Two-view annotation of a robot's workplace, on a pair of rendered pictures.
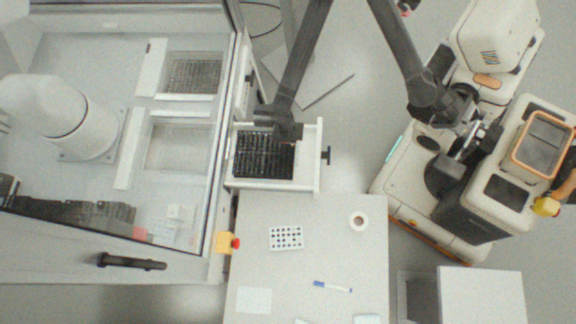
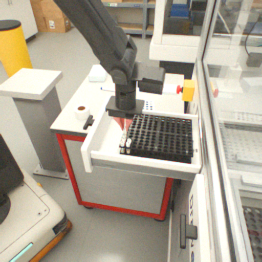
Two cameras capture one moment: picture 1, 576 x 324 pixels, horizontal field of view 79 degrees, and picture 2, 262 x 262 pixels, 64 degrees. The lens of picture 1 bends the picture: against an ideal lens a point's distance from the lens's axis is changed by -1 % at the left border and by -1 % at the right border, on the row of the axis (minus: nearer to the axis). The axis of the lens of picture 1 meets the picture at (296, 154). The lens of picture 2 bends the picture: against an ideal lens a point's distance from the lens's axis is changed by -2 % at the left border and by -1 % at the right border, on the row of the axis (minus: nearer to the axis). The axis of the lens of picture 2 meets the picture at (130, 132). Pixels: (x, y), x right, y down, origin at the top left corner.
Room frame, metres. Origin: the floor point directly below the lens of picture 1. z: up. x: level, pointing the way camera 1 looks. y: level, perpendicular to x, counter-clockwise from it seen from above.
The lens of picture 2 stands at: (1.00, -0.02, 1.36)
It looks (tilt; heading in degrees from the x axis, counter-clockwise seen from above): 42 degrees down; 175
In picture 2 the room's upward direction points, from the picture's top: straight up
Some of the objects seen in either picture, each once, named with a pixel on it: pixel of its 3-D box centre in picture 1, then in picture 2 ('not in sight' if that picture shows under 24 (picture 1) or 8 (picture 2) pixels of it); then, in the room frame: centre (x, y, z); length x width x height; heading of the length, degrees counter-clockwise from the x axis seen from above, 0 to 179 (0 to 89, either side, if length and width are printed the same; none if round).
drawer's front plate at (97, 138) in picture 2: (318, 157); (100, 130); (0.44, -0.08, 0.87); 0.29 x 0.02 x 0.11; 165
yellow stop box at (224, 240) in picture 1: (226, 243); (187, 90); (0.20, 0.30, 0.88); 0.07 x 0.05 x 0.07; 165
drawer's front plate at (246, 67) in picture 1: (244, 82); (198, 239); (0.82, 0.15, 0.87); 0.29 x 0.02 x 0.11; 165
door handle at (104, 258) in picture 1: (139, 263); not in sight; (0.10, 0.33, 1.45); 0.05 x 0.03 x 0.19; 75
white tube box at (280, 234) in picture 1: (286, 238); (140, 108); (0.18, 0.10, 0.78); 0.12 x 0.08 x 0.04; 83
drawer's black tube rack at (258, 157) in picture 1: (265, 156); (157, 138); (0.49, 0.12, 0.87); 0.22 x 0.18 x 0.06; 75
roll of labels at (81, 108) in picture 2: (358, 221); (82, 111); (0.19, -0.17, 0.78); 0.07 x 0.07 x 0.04
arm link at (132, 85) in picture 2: (283, 119); (128, 79); (0.51, 0.02, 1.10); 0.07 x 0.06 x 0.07; 72
